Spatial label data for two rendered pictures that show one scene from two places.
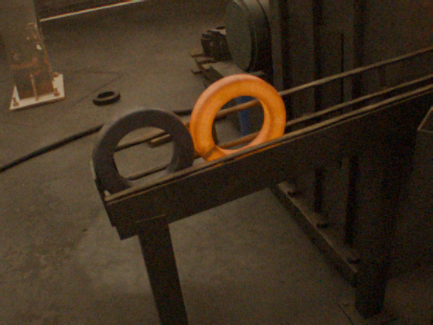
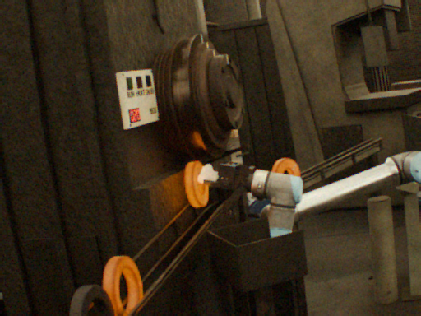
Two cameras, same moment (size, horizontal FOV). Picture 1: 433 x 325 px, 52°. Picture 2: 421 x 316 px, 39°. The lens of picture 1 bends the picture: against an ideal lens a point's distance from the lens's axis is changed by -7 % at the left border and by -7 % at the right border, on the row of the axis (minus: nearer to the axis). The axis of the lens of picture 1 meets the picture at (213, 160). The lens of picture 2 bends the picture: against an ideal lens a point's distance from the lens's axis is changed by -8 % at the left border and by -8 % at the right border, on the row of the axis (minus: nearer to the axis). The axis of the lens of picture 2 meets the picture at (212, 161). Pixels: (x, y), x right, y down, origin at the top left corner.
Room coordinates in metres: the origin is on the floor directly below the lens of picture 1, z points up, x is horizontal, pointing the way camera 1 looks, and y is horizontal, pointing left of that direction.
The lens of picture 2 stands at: (-0.29, 1.09, 1.16)
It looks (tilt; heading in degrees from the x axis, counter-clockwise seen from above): 7 degrees down; 303
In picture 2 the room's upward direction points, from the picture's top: 9 degrees counter-clockwise
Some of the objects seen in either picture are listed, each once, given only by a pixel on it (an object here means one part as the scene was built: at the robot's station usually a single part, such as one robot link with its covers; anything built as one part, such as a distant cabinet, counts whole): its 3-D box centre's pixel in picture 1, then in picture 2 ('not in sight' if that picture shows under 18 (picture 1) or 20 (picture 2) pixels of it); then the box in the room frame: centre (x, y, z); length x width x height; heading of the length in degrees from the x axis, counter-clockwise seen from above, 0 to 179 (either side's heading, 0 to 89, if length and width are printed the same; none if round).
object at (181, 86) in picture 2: not in sight; (202, 95); (1.04, -0.92, 1.11); 0.47 x 0.06 x 0.47; 106
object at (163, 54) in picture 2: not in sight; (182, 99); (1.12, -0.90, 1.12); 0.47 x 0.10 x 0.47; 106
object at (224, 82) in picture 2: not in sight; (228, 91); (0.95, -0.95, 1.11); 0.28 x 0.06 x 0.28; 106
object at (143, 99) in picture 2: not in sight; (138, 97); (1.05, -0.57, 1.15); 0.26 x 0.02 x 0.18; 106
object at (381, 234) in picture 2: not in sight; (382, 250); (0.66, -1.69, 0.26); 0.12 x 0.12 x 0.52
